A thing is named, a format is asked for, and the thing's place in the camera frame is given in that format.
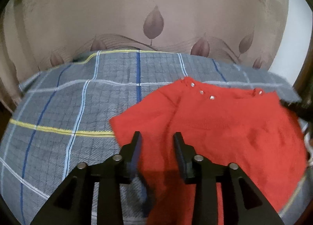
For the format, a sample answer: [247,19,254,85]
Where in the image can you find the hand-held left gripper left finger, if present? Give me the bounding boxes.
[31,131,142,225]

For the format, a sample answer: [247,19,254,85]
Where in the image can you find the red knit sweater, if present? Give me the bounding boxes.
[109,76,309,225]

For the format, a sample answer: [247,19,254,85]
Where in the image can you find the grey plaid blanket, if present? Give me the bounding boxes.
[0,49,309,225]

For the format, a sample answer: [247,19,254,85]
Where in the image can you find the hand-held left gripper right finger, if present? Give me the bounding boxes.
[173,132,285,225]

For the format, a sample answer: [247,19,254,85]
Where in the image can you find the dark wooden frame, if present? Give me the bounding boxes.
[292,51,313,103]

